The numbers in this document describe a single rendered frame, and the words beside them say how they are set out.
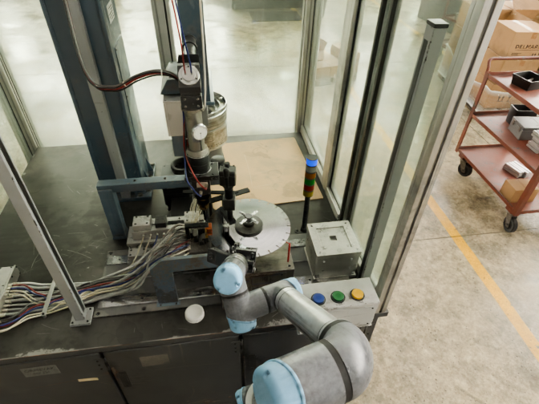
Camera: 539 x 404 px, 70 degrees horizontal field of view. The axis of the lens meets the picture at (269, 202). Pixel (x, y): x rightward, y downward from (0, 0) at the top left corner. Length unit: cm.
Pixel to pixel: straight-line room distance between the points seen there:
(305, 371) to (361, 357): 11
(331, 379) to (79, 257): 134
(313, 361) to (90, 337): 101
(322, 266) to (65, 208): 127
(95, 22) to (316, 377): 142
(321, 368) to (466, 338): 194
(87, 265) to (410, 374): 170
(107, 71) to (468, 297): 238
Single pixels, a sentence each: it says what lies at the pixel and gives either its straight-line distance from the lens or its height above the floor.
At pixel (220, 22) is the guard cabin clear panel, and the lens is 224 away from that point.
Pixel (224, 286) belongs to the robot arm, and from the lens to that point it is 103.
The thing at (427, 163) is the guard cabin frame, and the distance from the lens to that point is 111.
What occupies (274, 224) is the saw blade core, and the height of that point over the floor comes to 95.
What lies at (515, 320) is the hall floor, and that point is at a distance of 284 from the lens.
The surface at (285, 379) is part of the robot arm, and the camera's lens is 72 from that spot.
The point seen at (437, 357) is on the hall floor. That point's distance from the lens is 248.
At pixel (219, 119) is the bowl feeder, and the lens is 200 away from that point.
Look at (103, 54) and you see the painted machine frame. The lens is 173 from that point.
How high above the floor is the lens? 202
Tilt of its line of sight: 41 degrees down
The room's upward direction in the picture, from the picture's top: 2 degrees clockwise
